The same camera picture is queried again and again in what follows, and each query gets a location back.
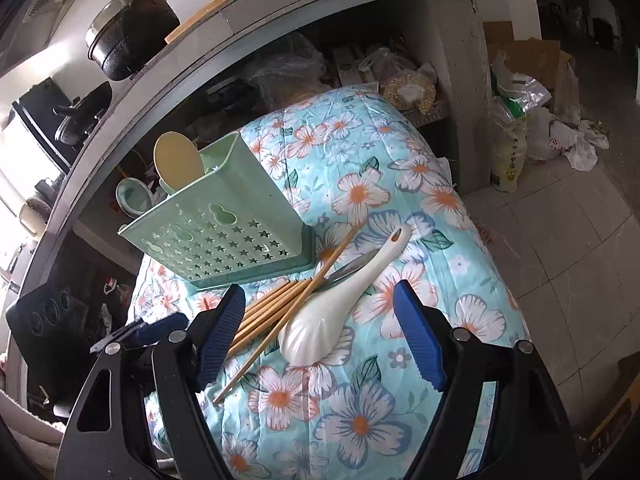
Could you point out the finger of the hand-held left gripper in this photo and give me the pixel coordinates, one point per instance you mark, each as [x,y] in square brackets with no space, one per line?
[160,327]

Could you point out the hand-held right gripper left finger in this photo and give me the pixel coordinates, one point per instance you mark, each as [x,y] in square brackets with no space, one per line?
[220,335]

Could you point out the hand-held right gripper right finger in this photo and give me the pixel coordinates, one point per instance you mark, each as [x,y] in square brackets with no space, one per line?
[417,335]

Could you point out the wooden chopstick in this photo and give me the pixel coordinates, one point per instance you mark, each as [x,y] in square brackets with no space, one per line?
[260,335]
[267,322]
[272,294]
[272,302]
[245,365]
[270,312]

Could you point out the metal spoon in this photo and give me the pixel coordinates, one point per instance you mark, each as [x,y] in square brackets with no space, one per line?
[350,266]

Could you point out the white ceramic spoon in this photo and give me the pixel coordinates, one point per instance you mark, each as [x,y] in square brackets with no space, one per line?
[320,325]

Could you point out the green plastic utensil holder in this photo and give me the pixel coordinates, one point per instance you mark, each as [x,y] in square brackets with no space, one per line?
[225,195]

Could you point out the floral teal blanket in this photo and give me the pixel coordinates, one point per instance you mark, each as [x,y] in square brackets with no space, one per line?
[360,420]

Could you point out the green ceramic bowl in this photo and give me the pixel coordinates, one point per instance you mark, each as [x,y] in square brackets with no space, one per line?
[132,197]

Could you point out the white rice sack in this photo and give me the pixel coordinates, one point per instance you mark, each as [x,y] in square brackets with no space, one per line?
[510,160]

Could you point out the black wok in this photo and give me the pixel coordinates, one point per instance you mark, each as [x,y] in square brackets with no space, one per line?
[87,110]

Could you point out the black gas stove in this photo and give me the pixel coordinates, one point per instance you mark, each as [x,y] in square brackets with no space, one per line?
[37,105]

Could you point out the printed cardboard box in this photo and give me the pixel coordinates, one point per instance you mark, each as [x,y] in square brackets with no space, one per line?
[615,425]

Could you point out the bag of dried beans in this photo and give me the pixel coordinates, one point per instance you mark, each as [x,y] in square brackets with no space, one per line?
[407,90]

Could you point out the green and white plastic bag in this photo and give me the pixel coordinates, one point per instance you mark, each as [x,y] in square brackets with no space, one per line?
[515,102]

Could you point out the crumpled clear plastic bag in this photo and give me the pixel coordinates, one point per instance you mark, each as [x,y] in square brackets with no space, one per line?
[285,65]

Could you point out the black cooking pot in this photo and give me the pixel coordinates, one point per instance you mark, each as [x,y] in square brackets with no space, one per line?
[130,35]

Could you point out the open cardboard box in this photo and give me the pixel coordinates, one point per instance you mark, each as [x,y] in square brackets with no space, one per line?
[535,55]

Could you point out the wooden cutting board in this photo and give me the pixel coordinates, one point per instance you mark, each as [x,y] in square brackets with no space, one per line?
[200,20]

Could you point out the grey concrete counter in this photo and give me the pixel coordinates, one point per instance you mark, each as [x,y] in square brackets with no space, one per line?
[300,5]

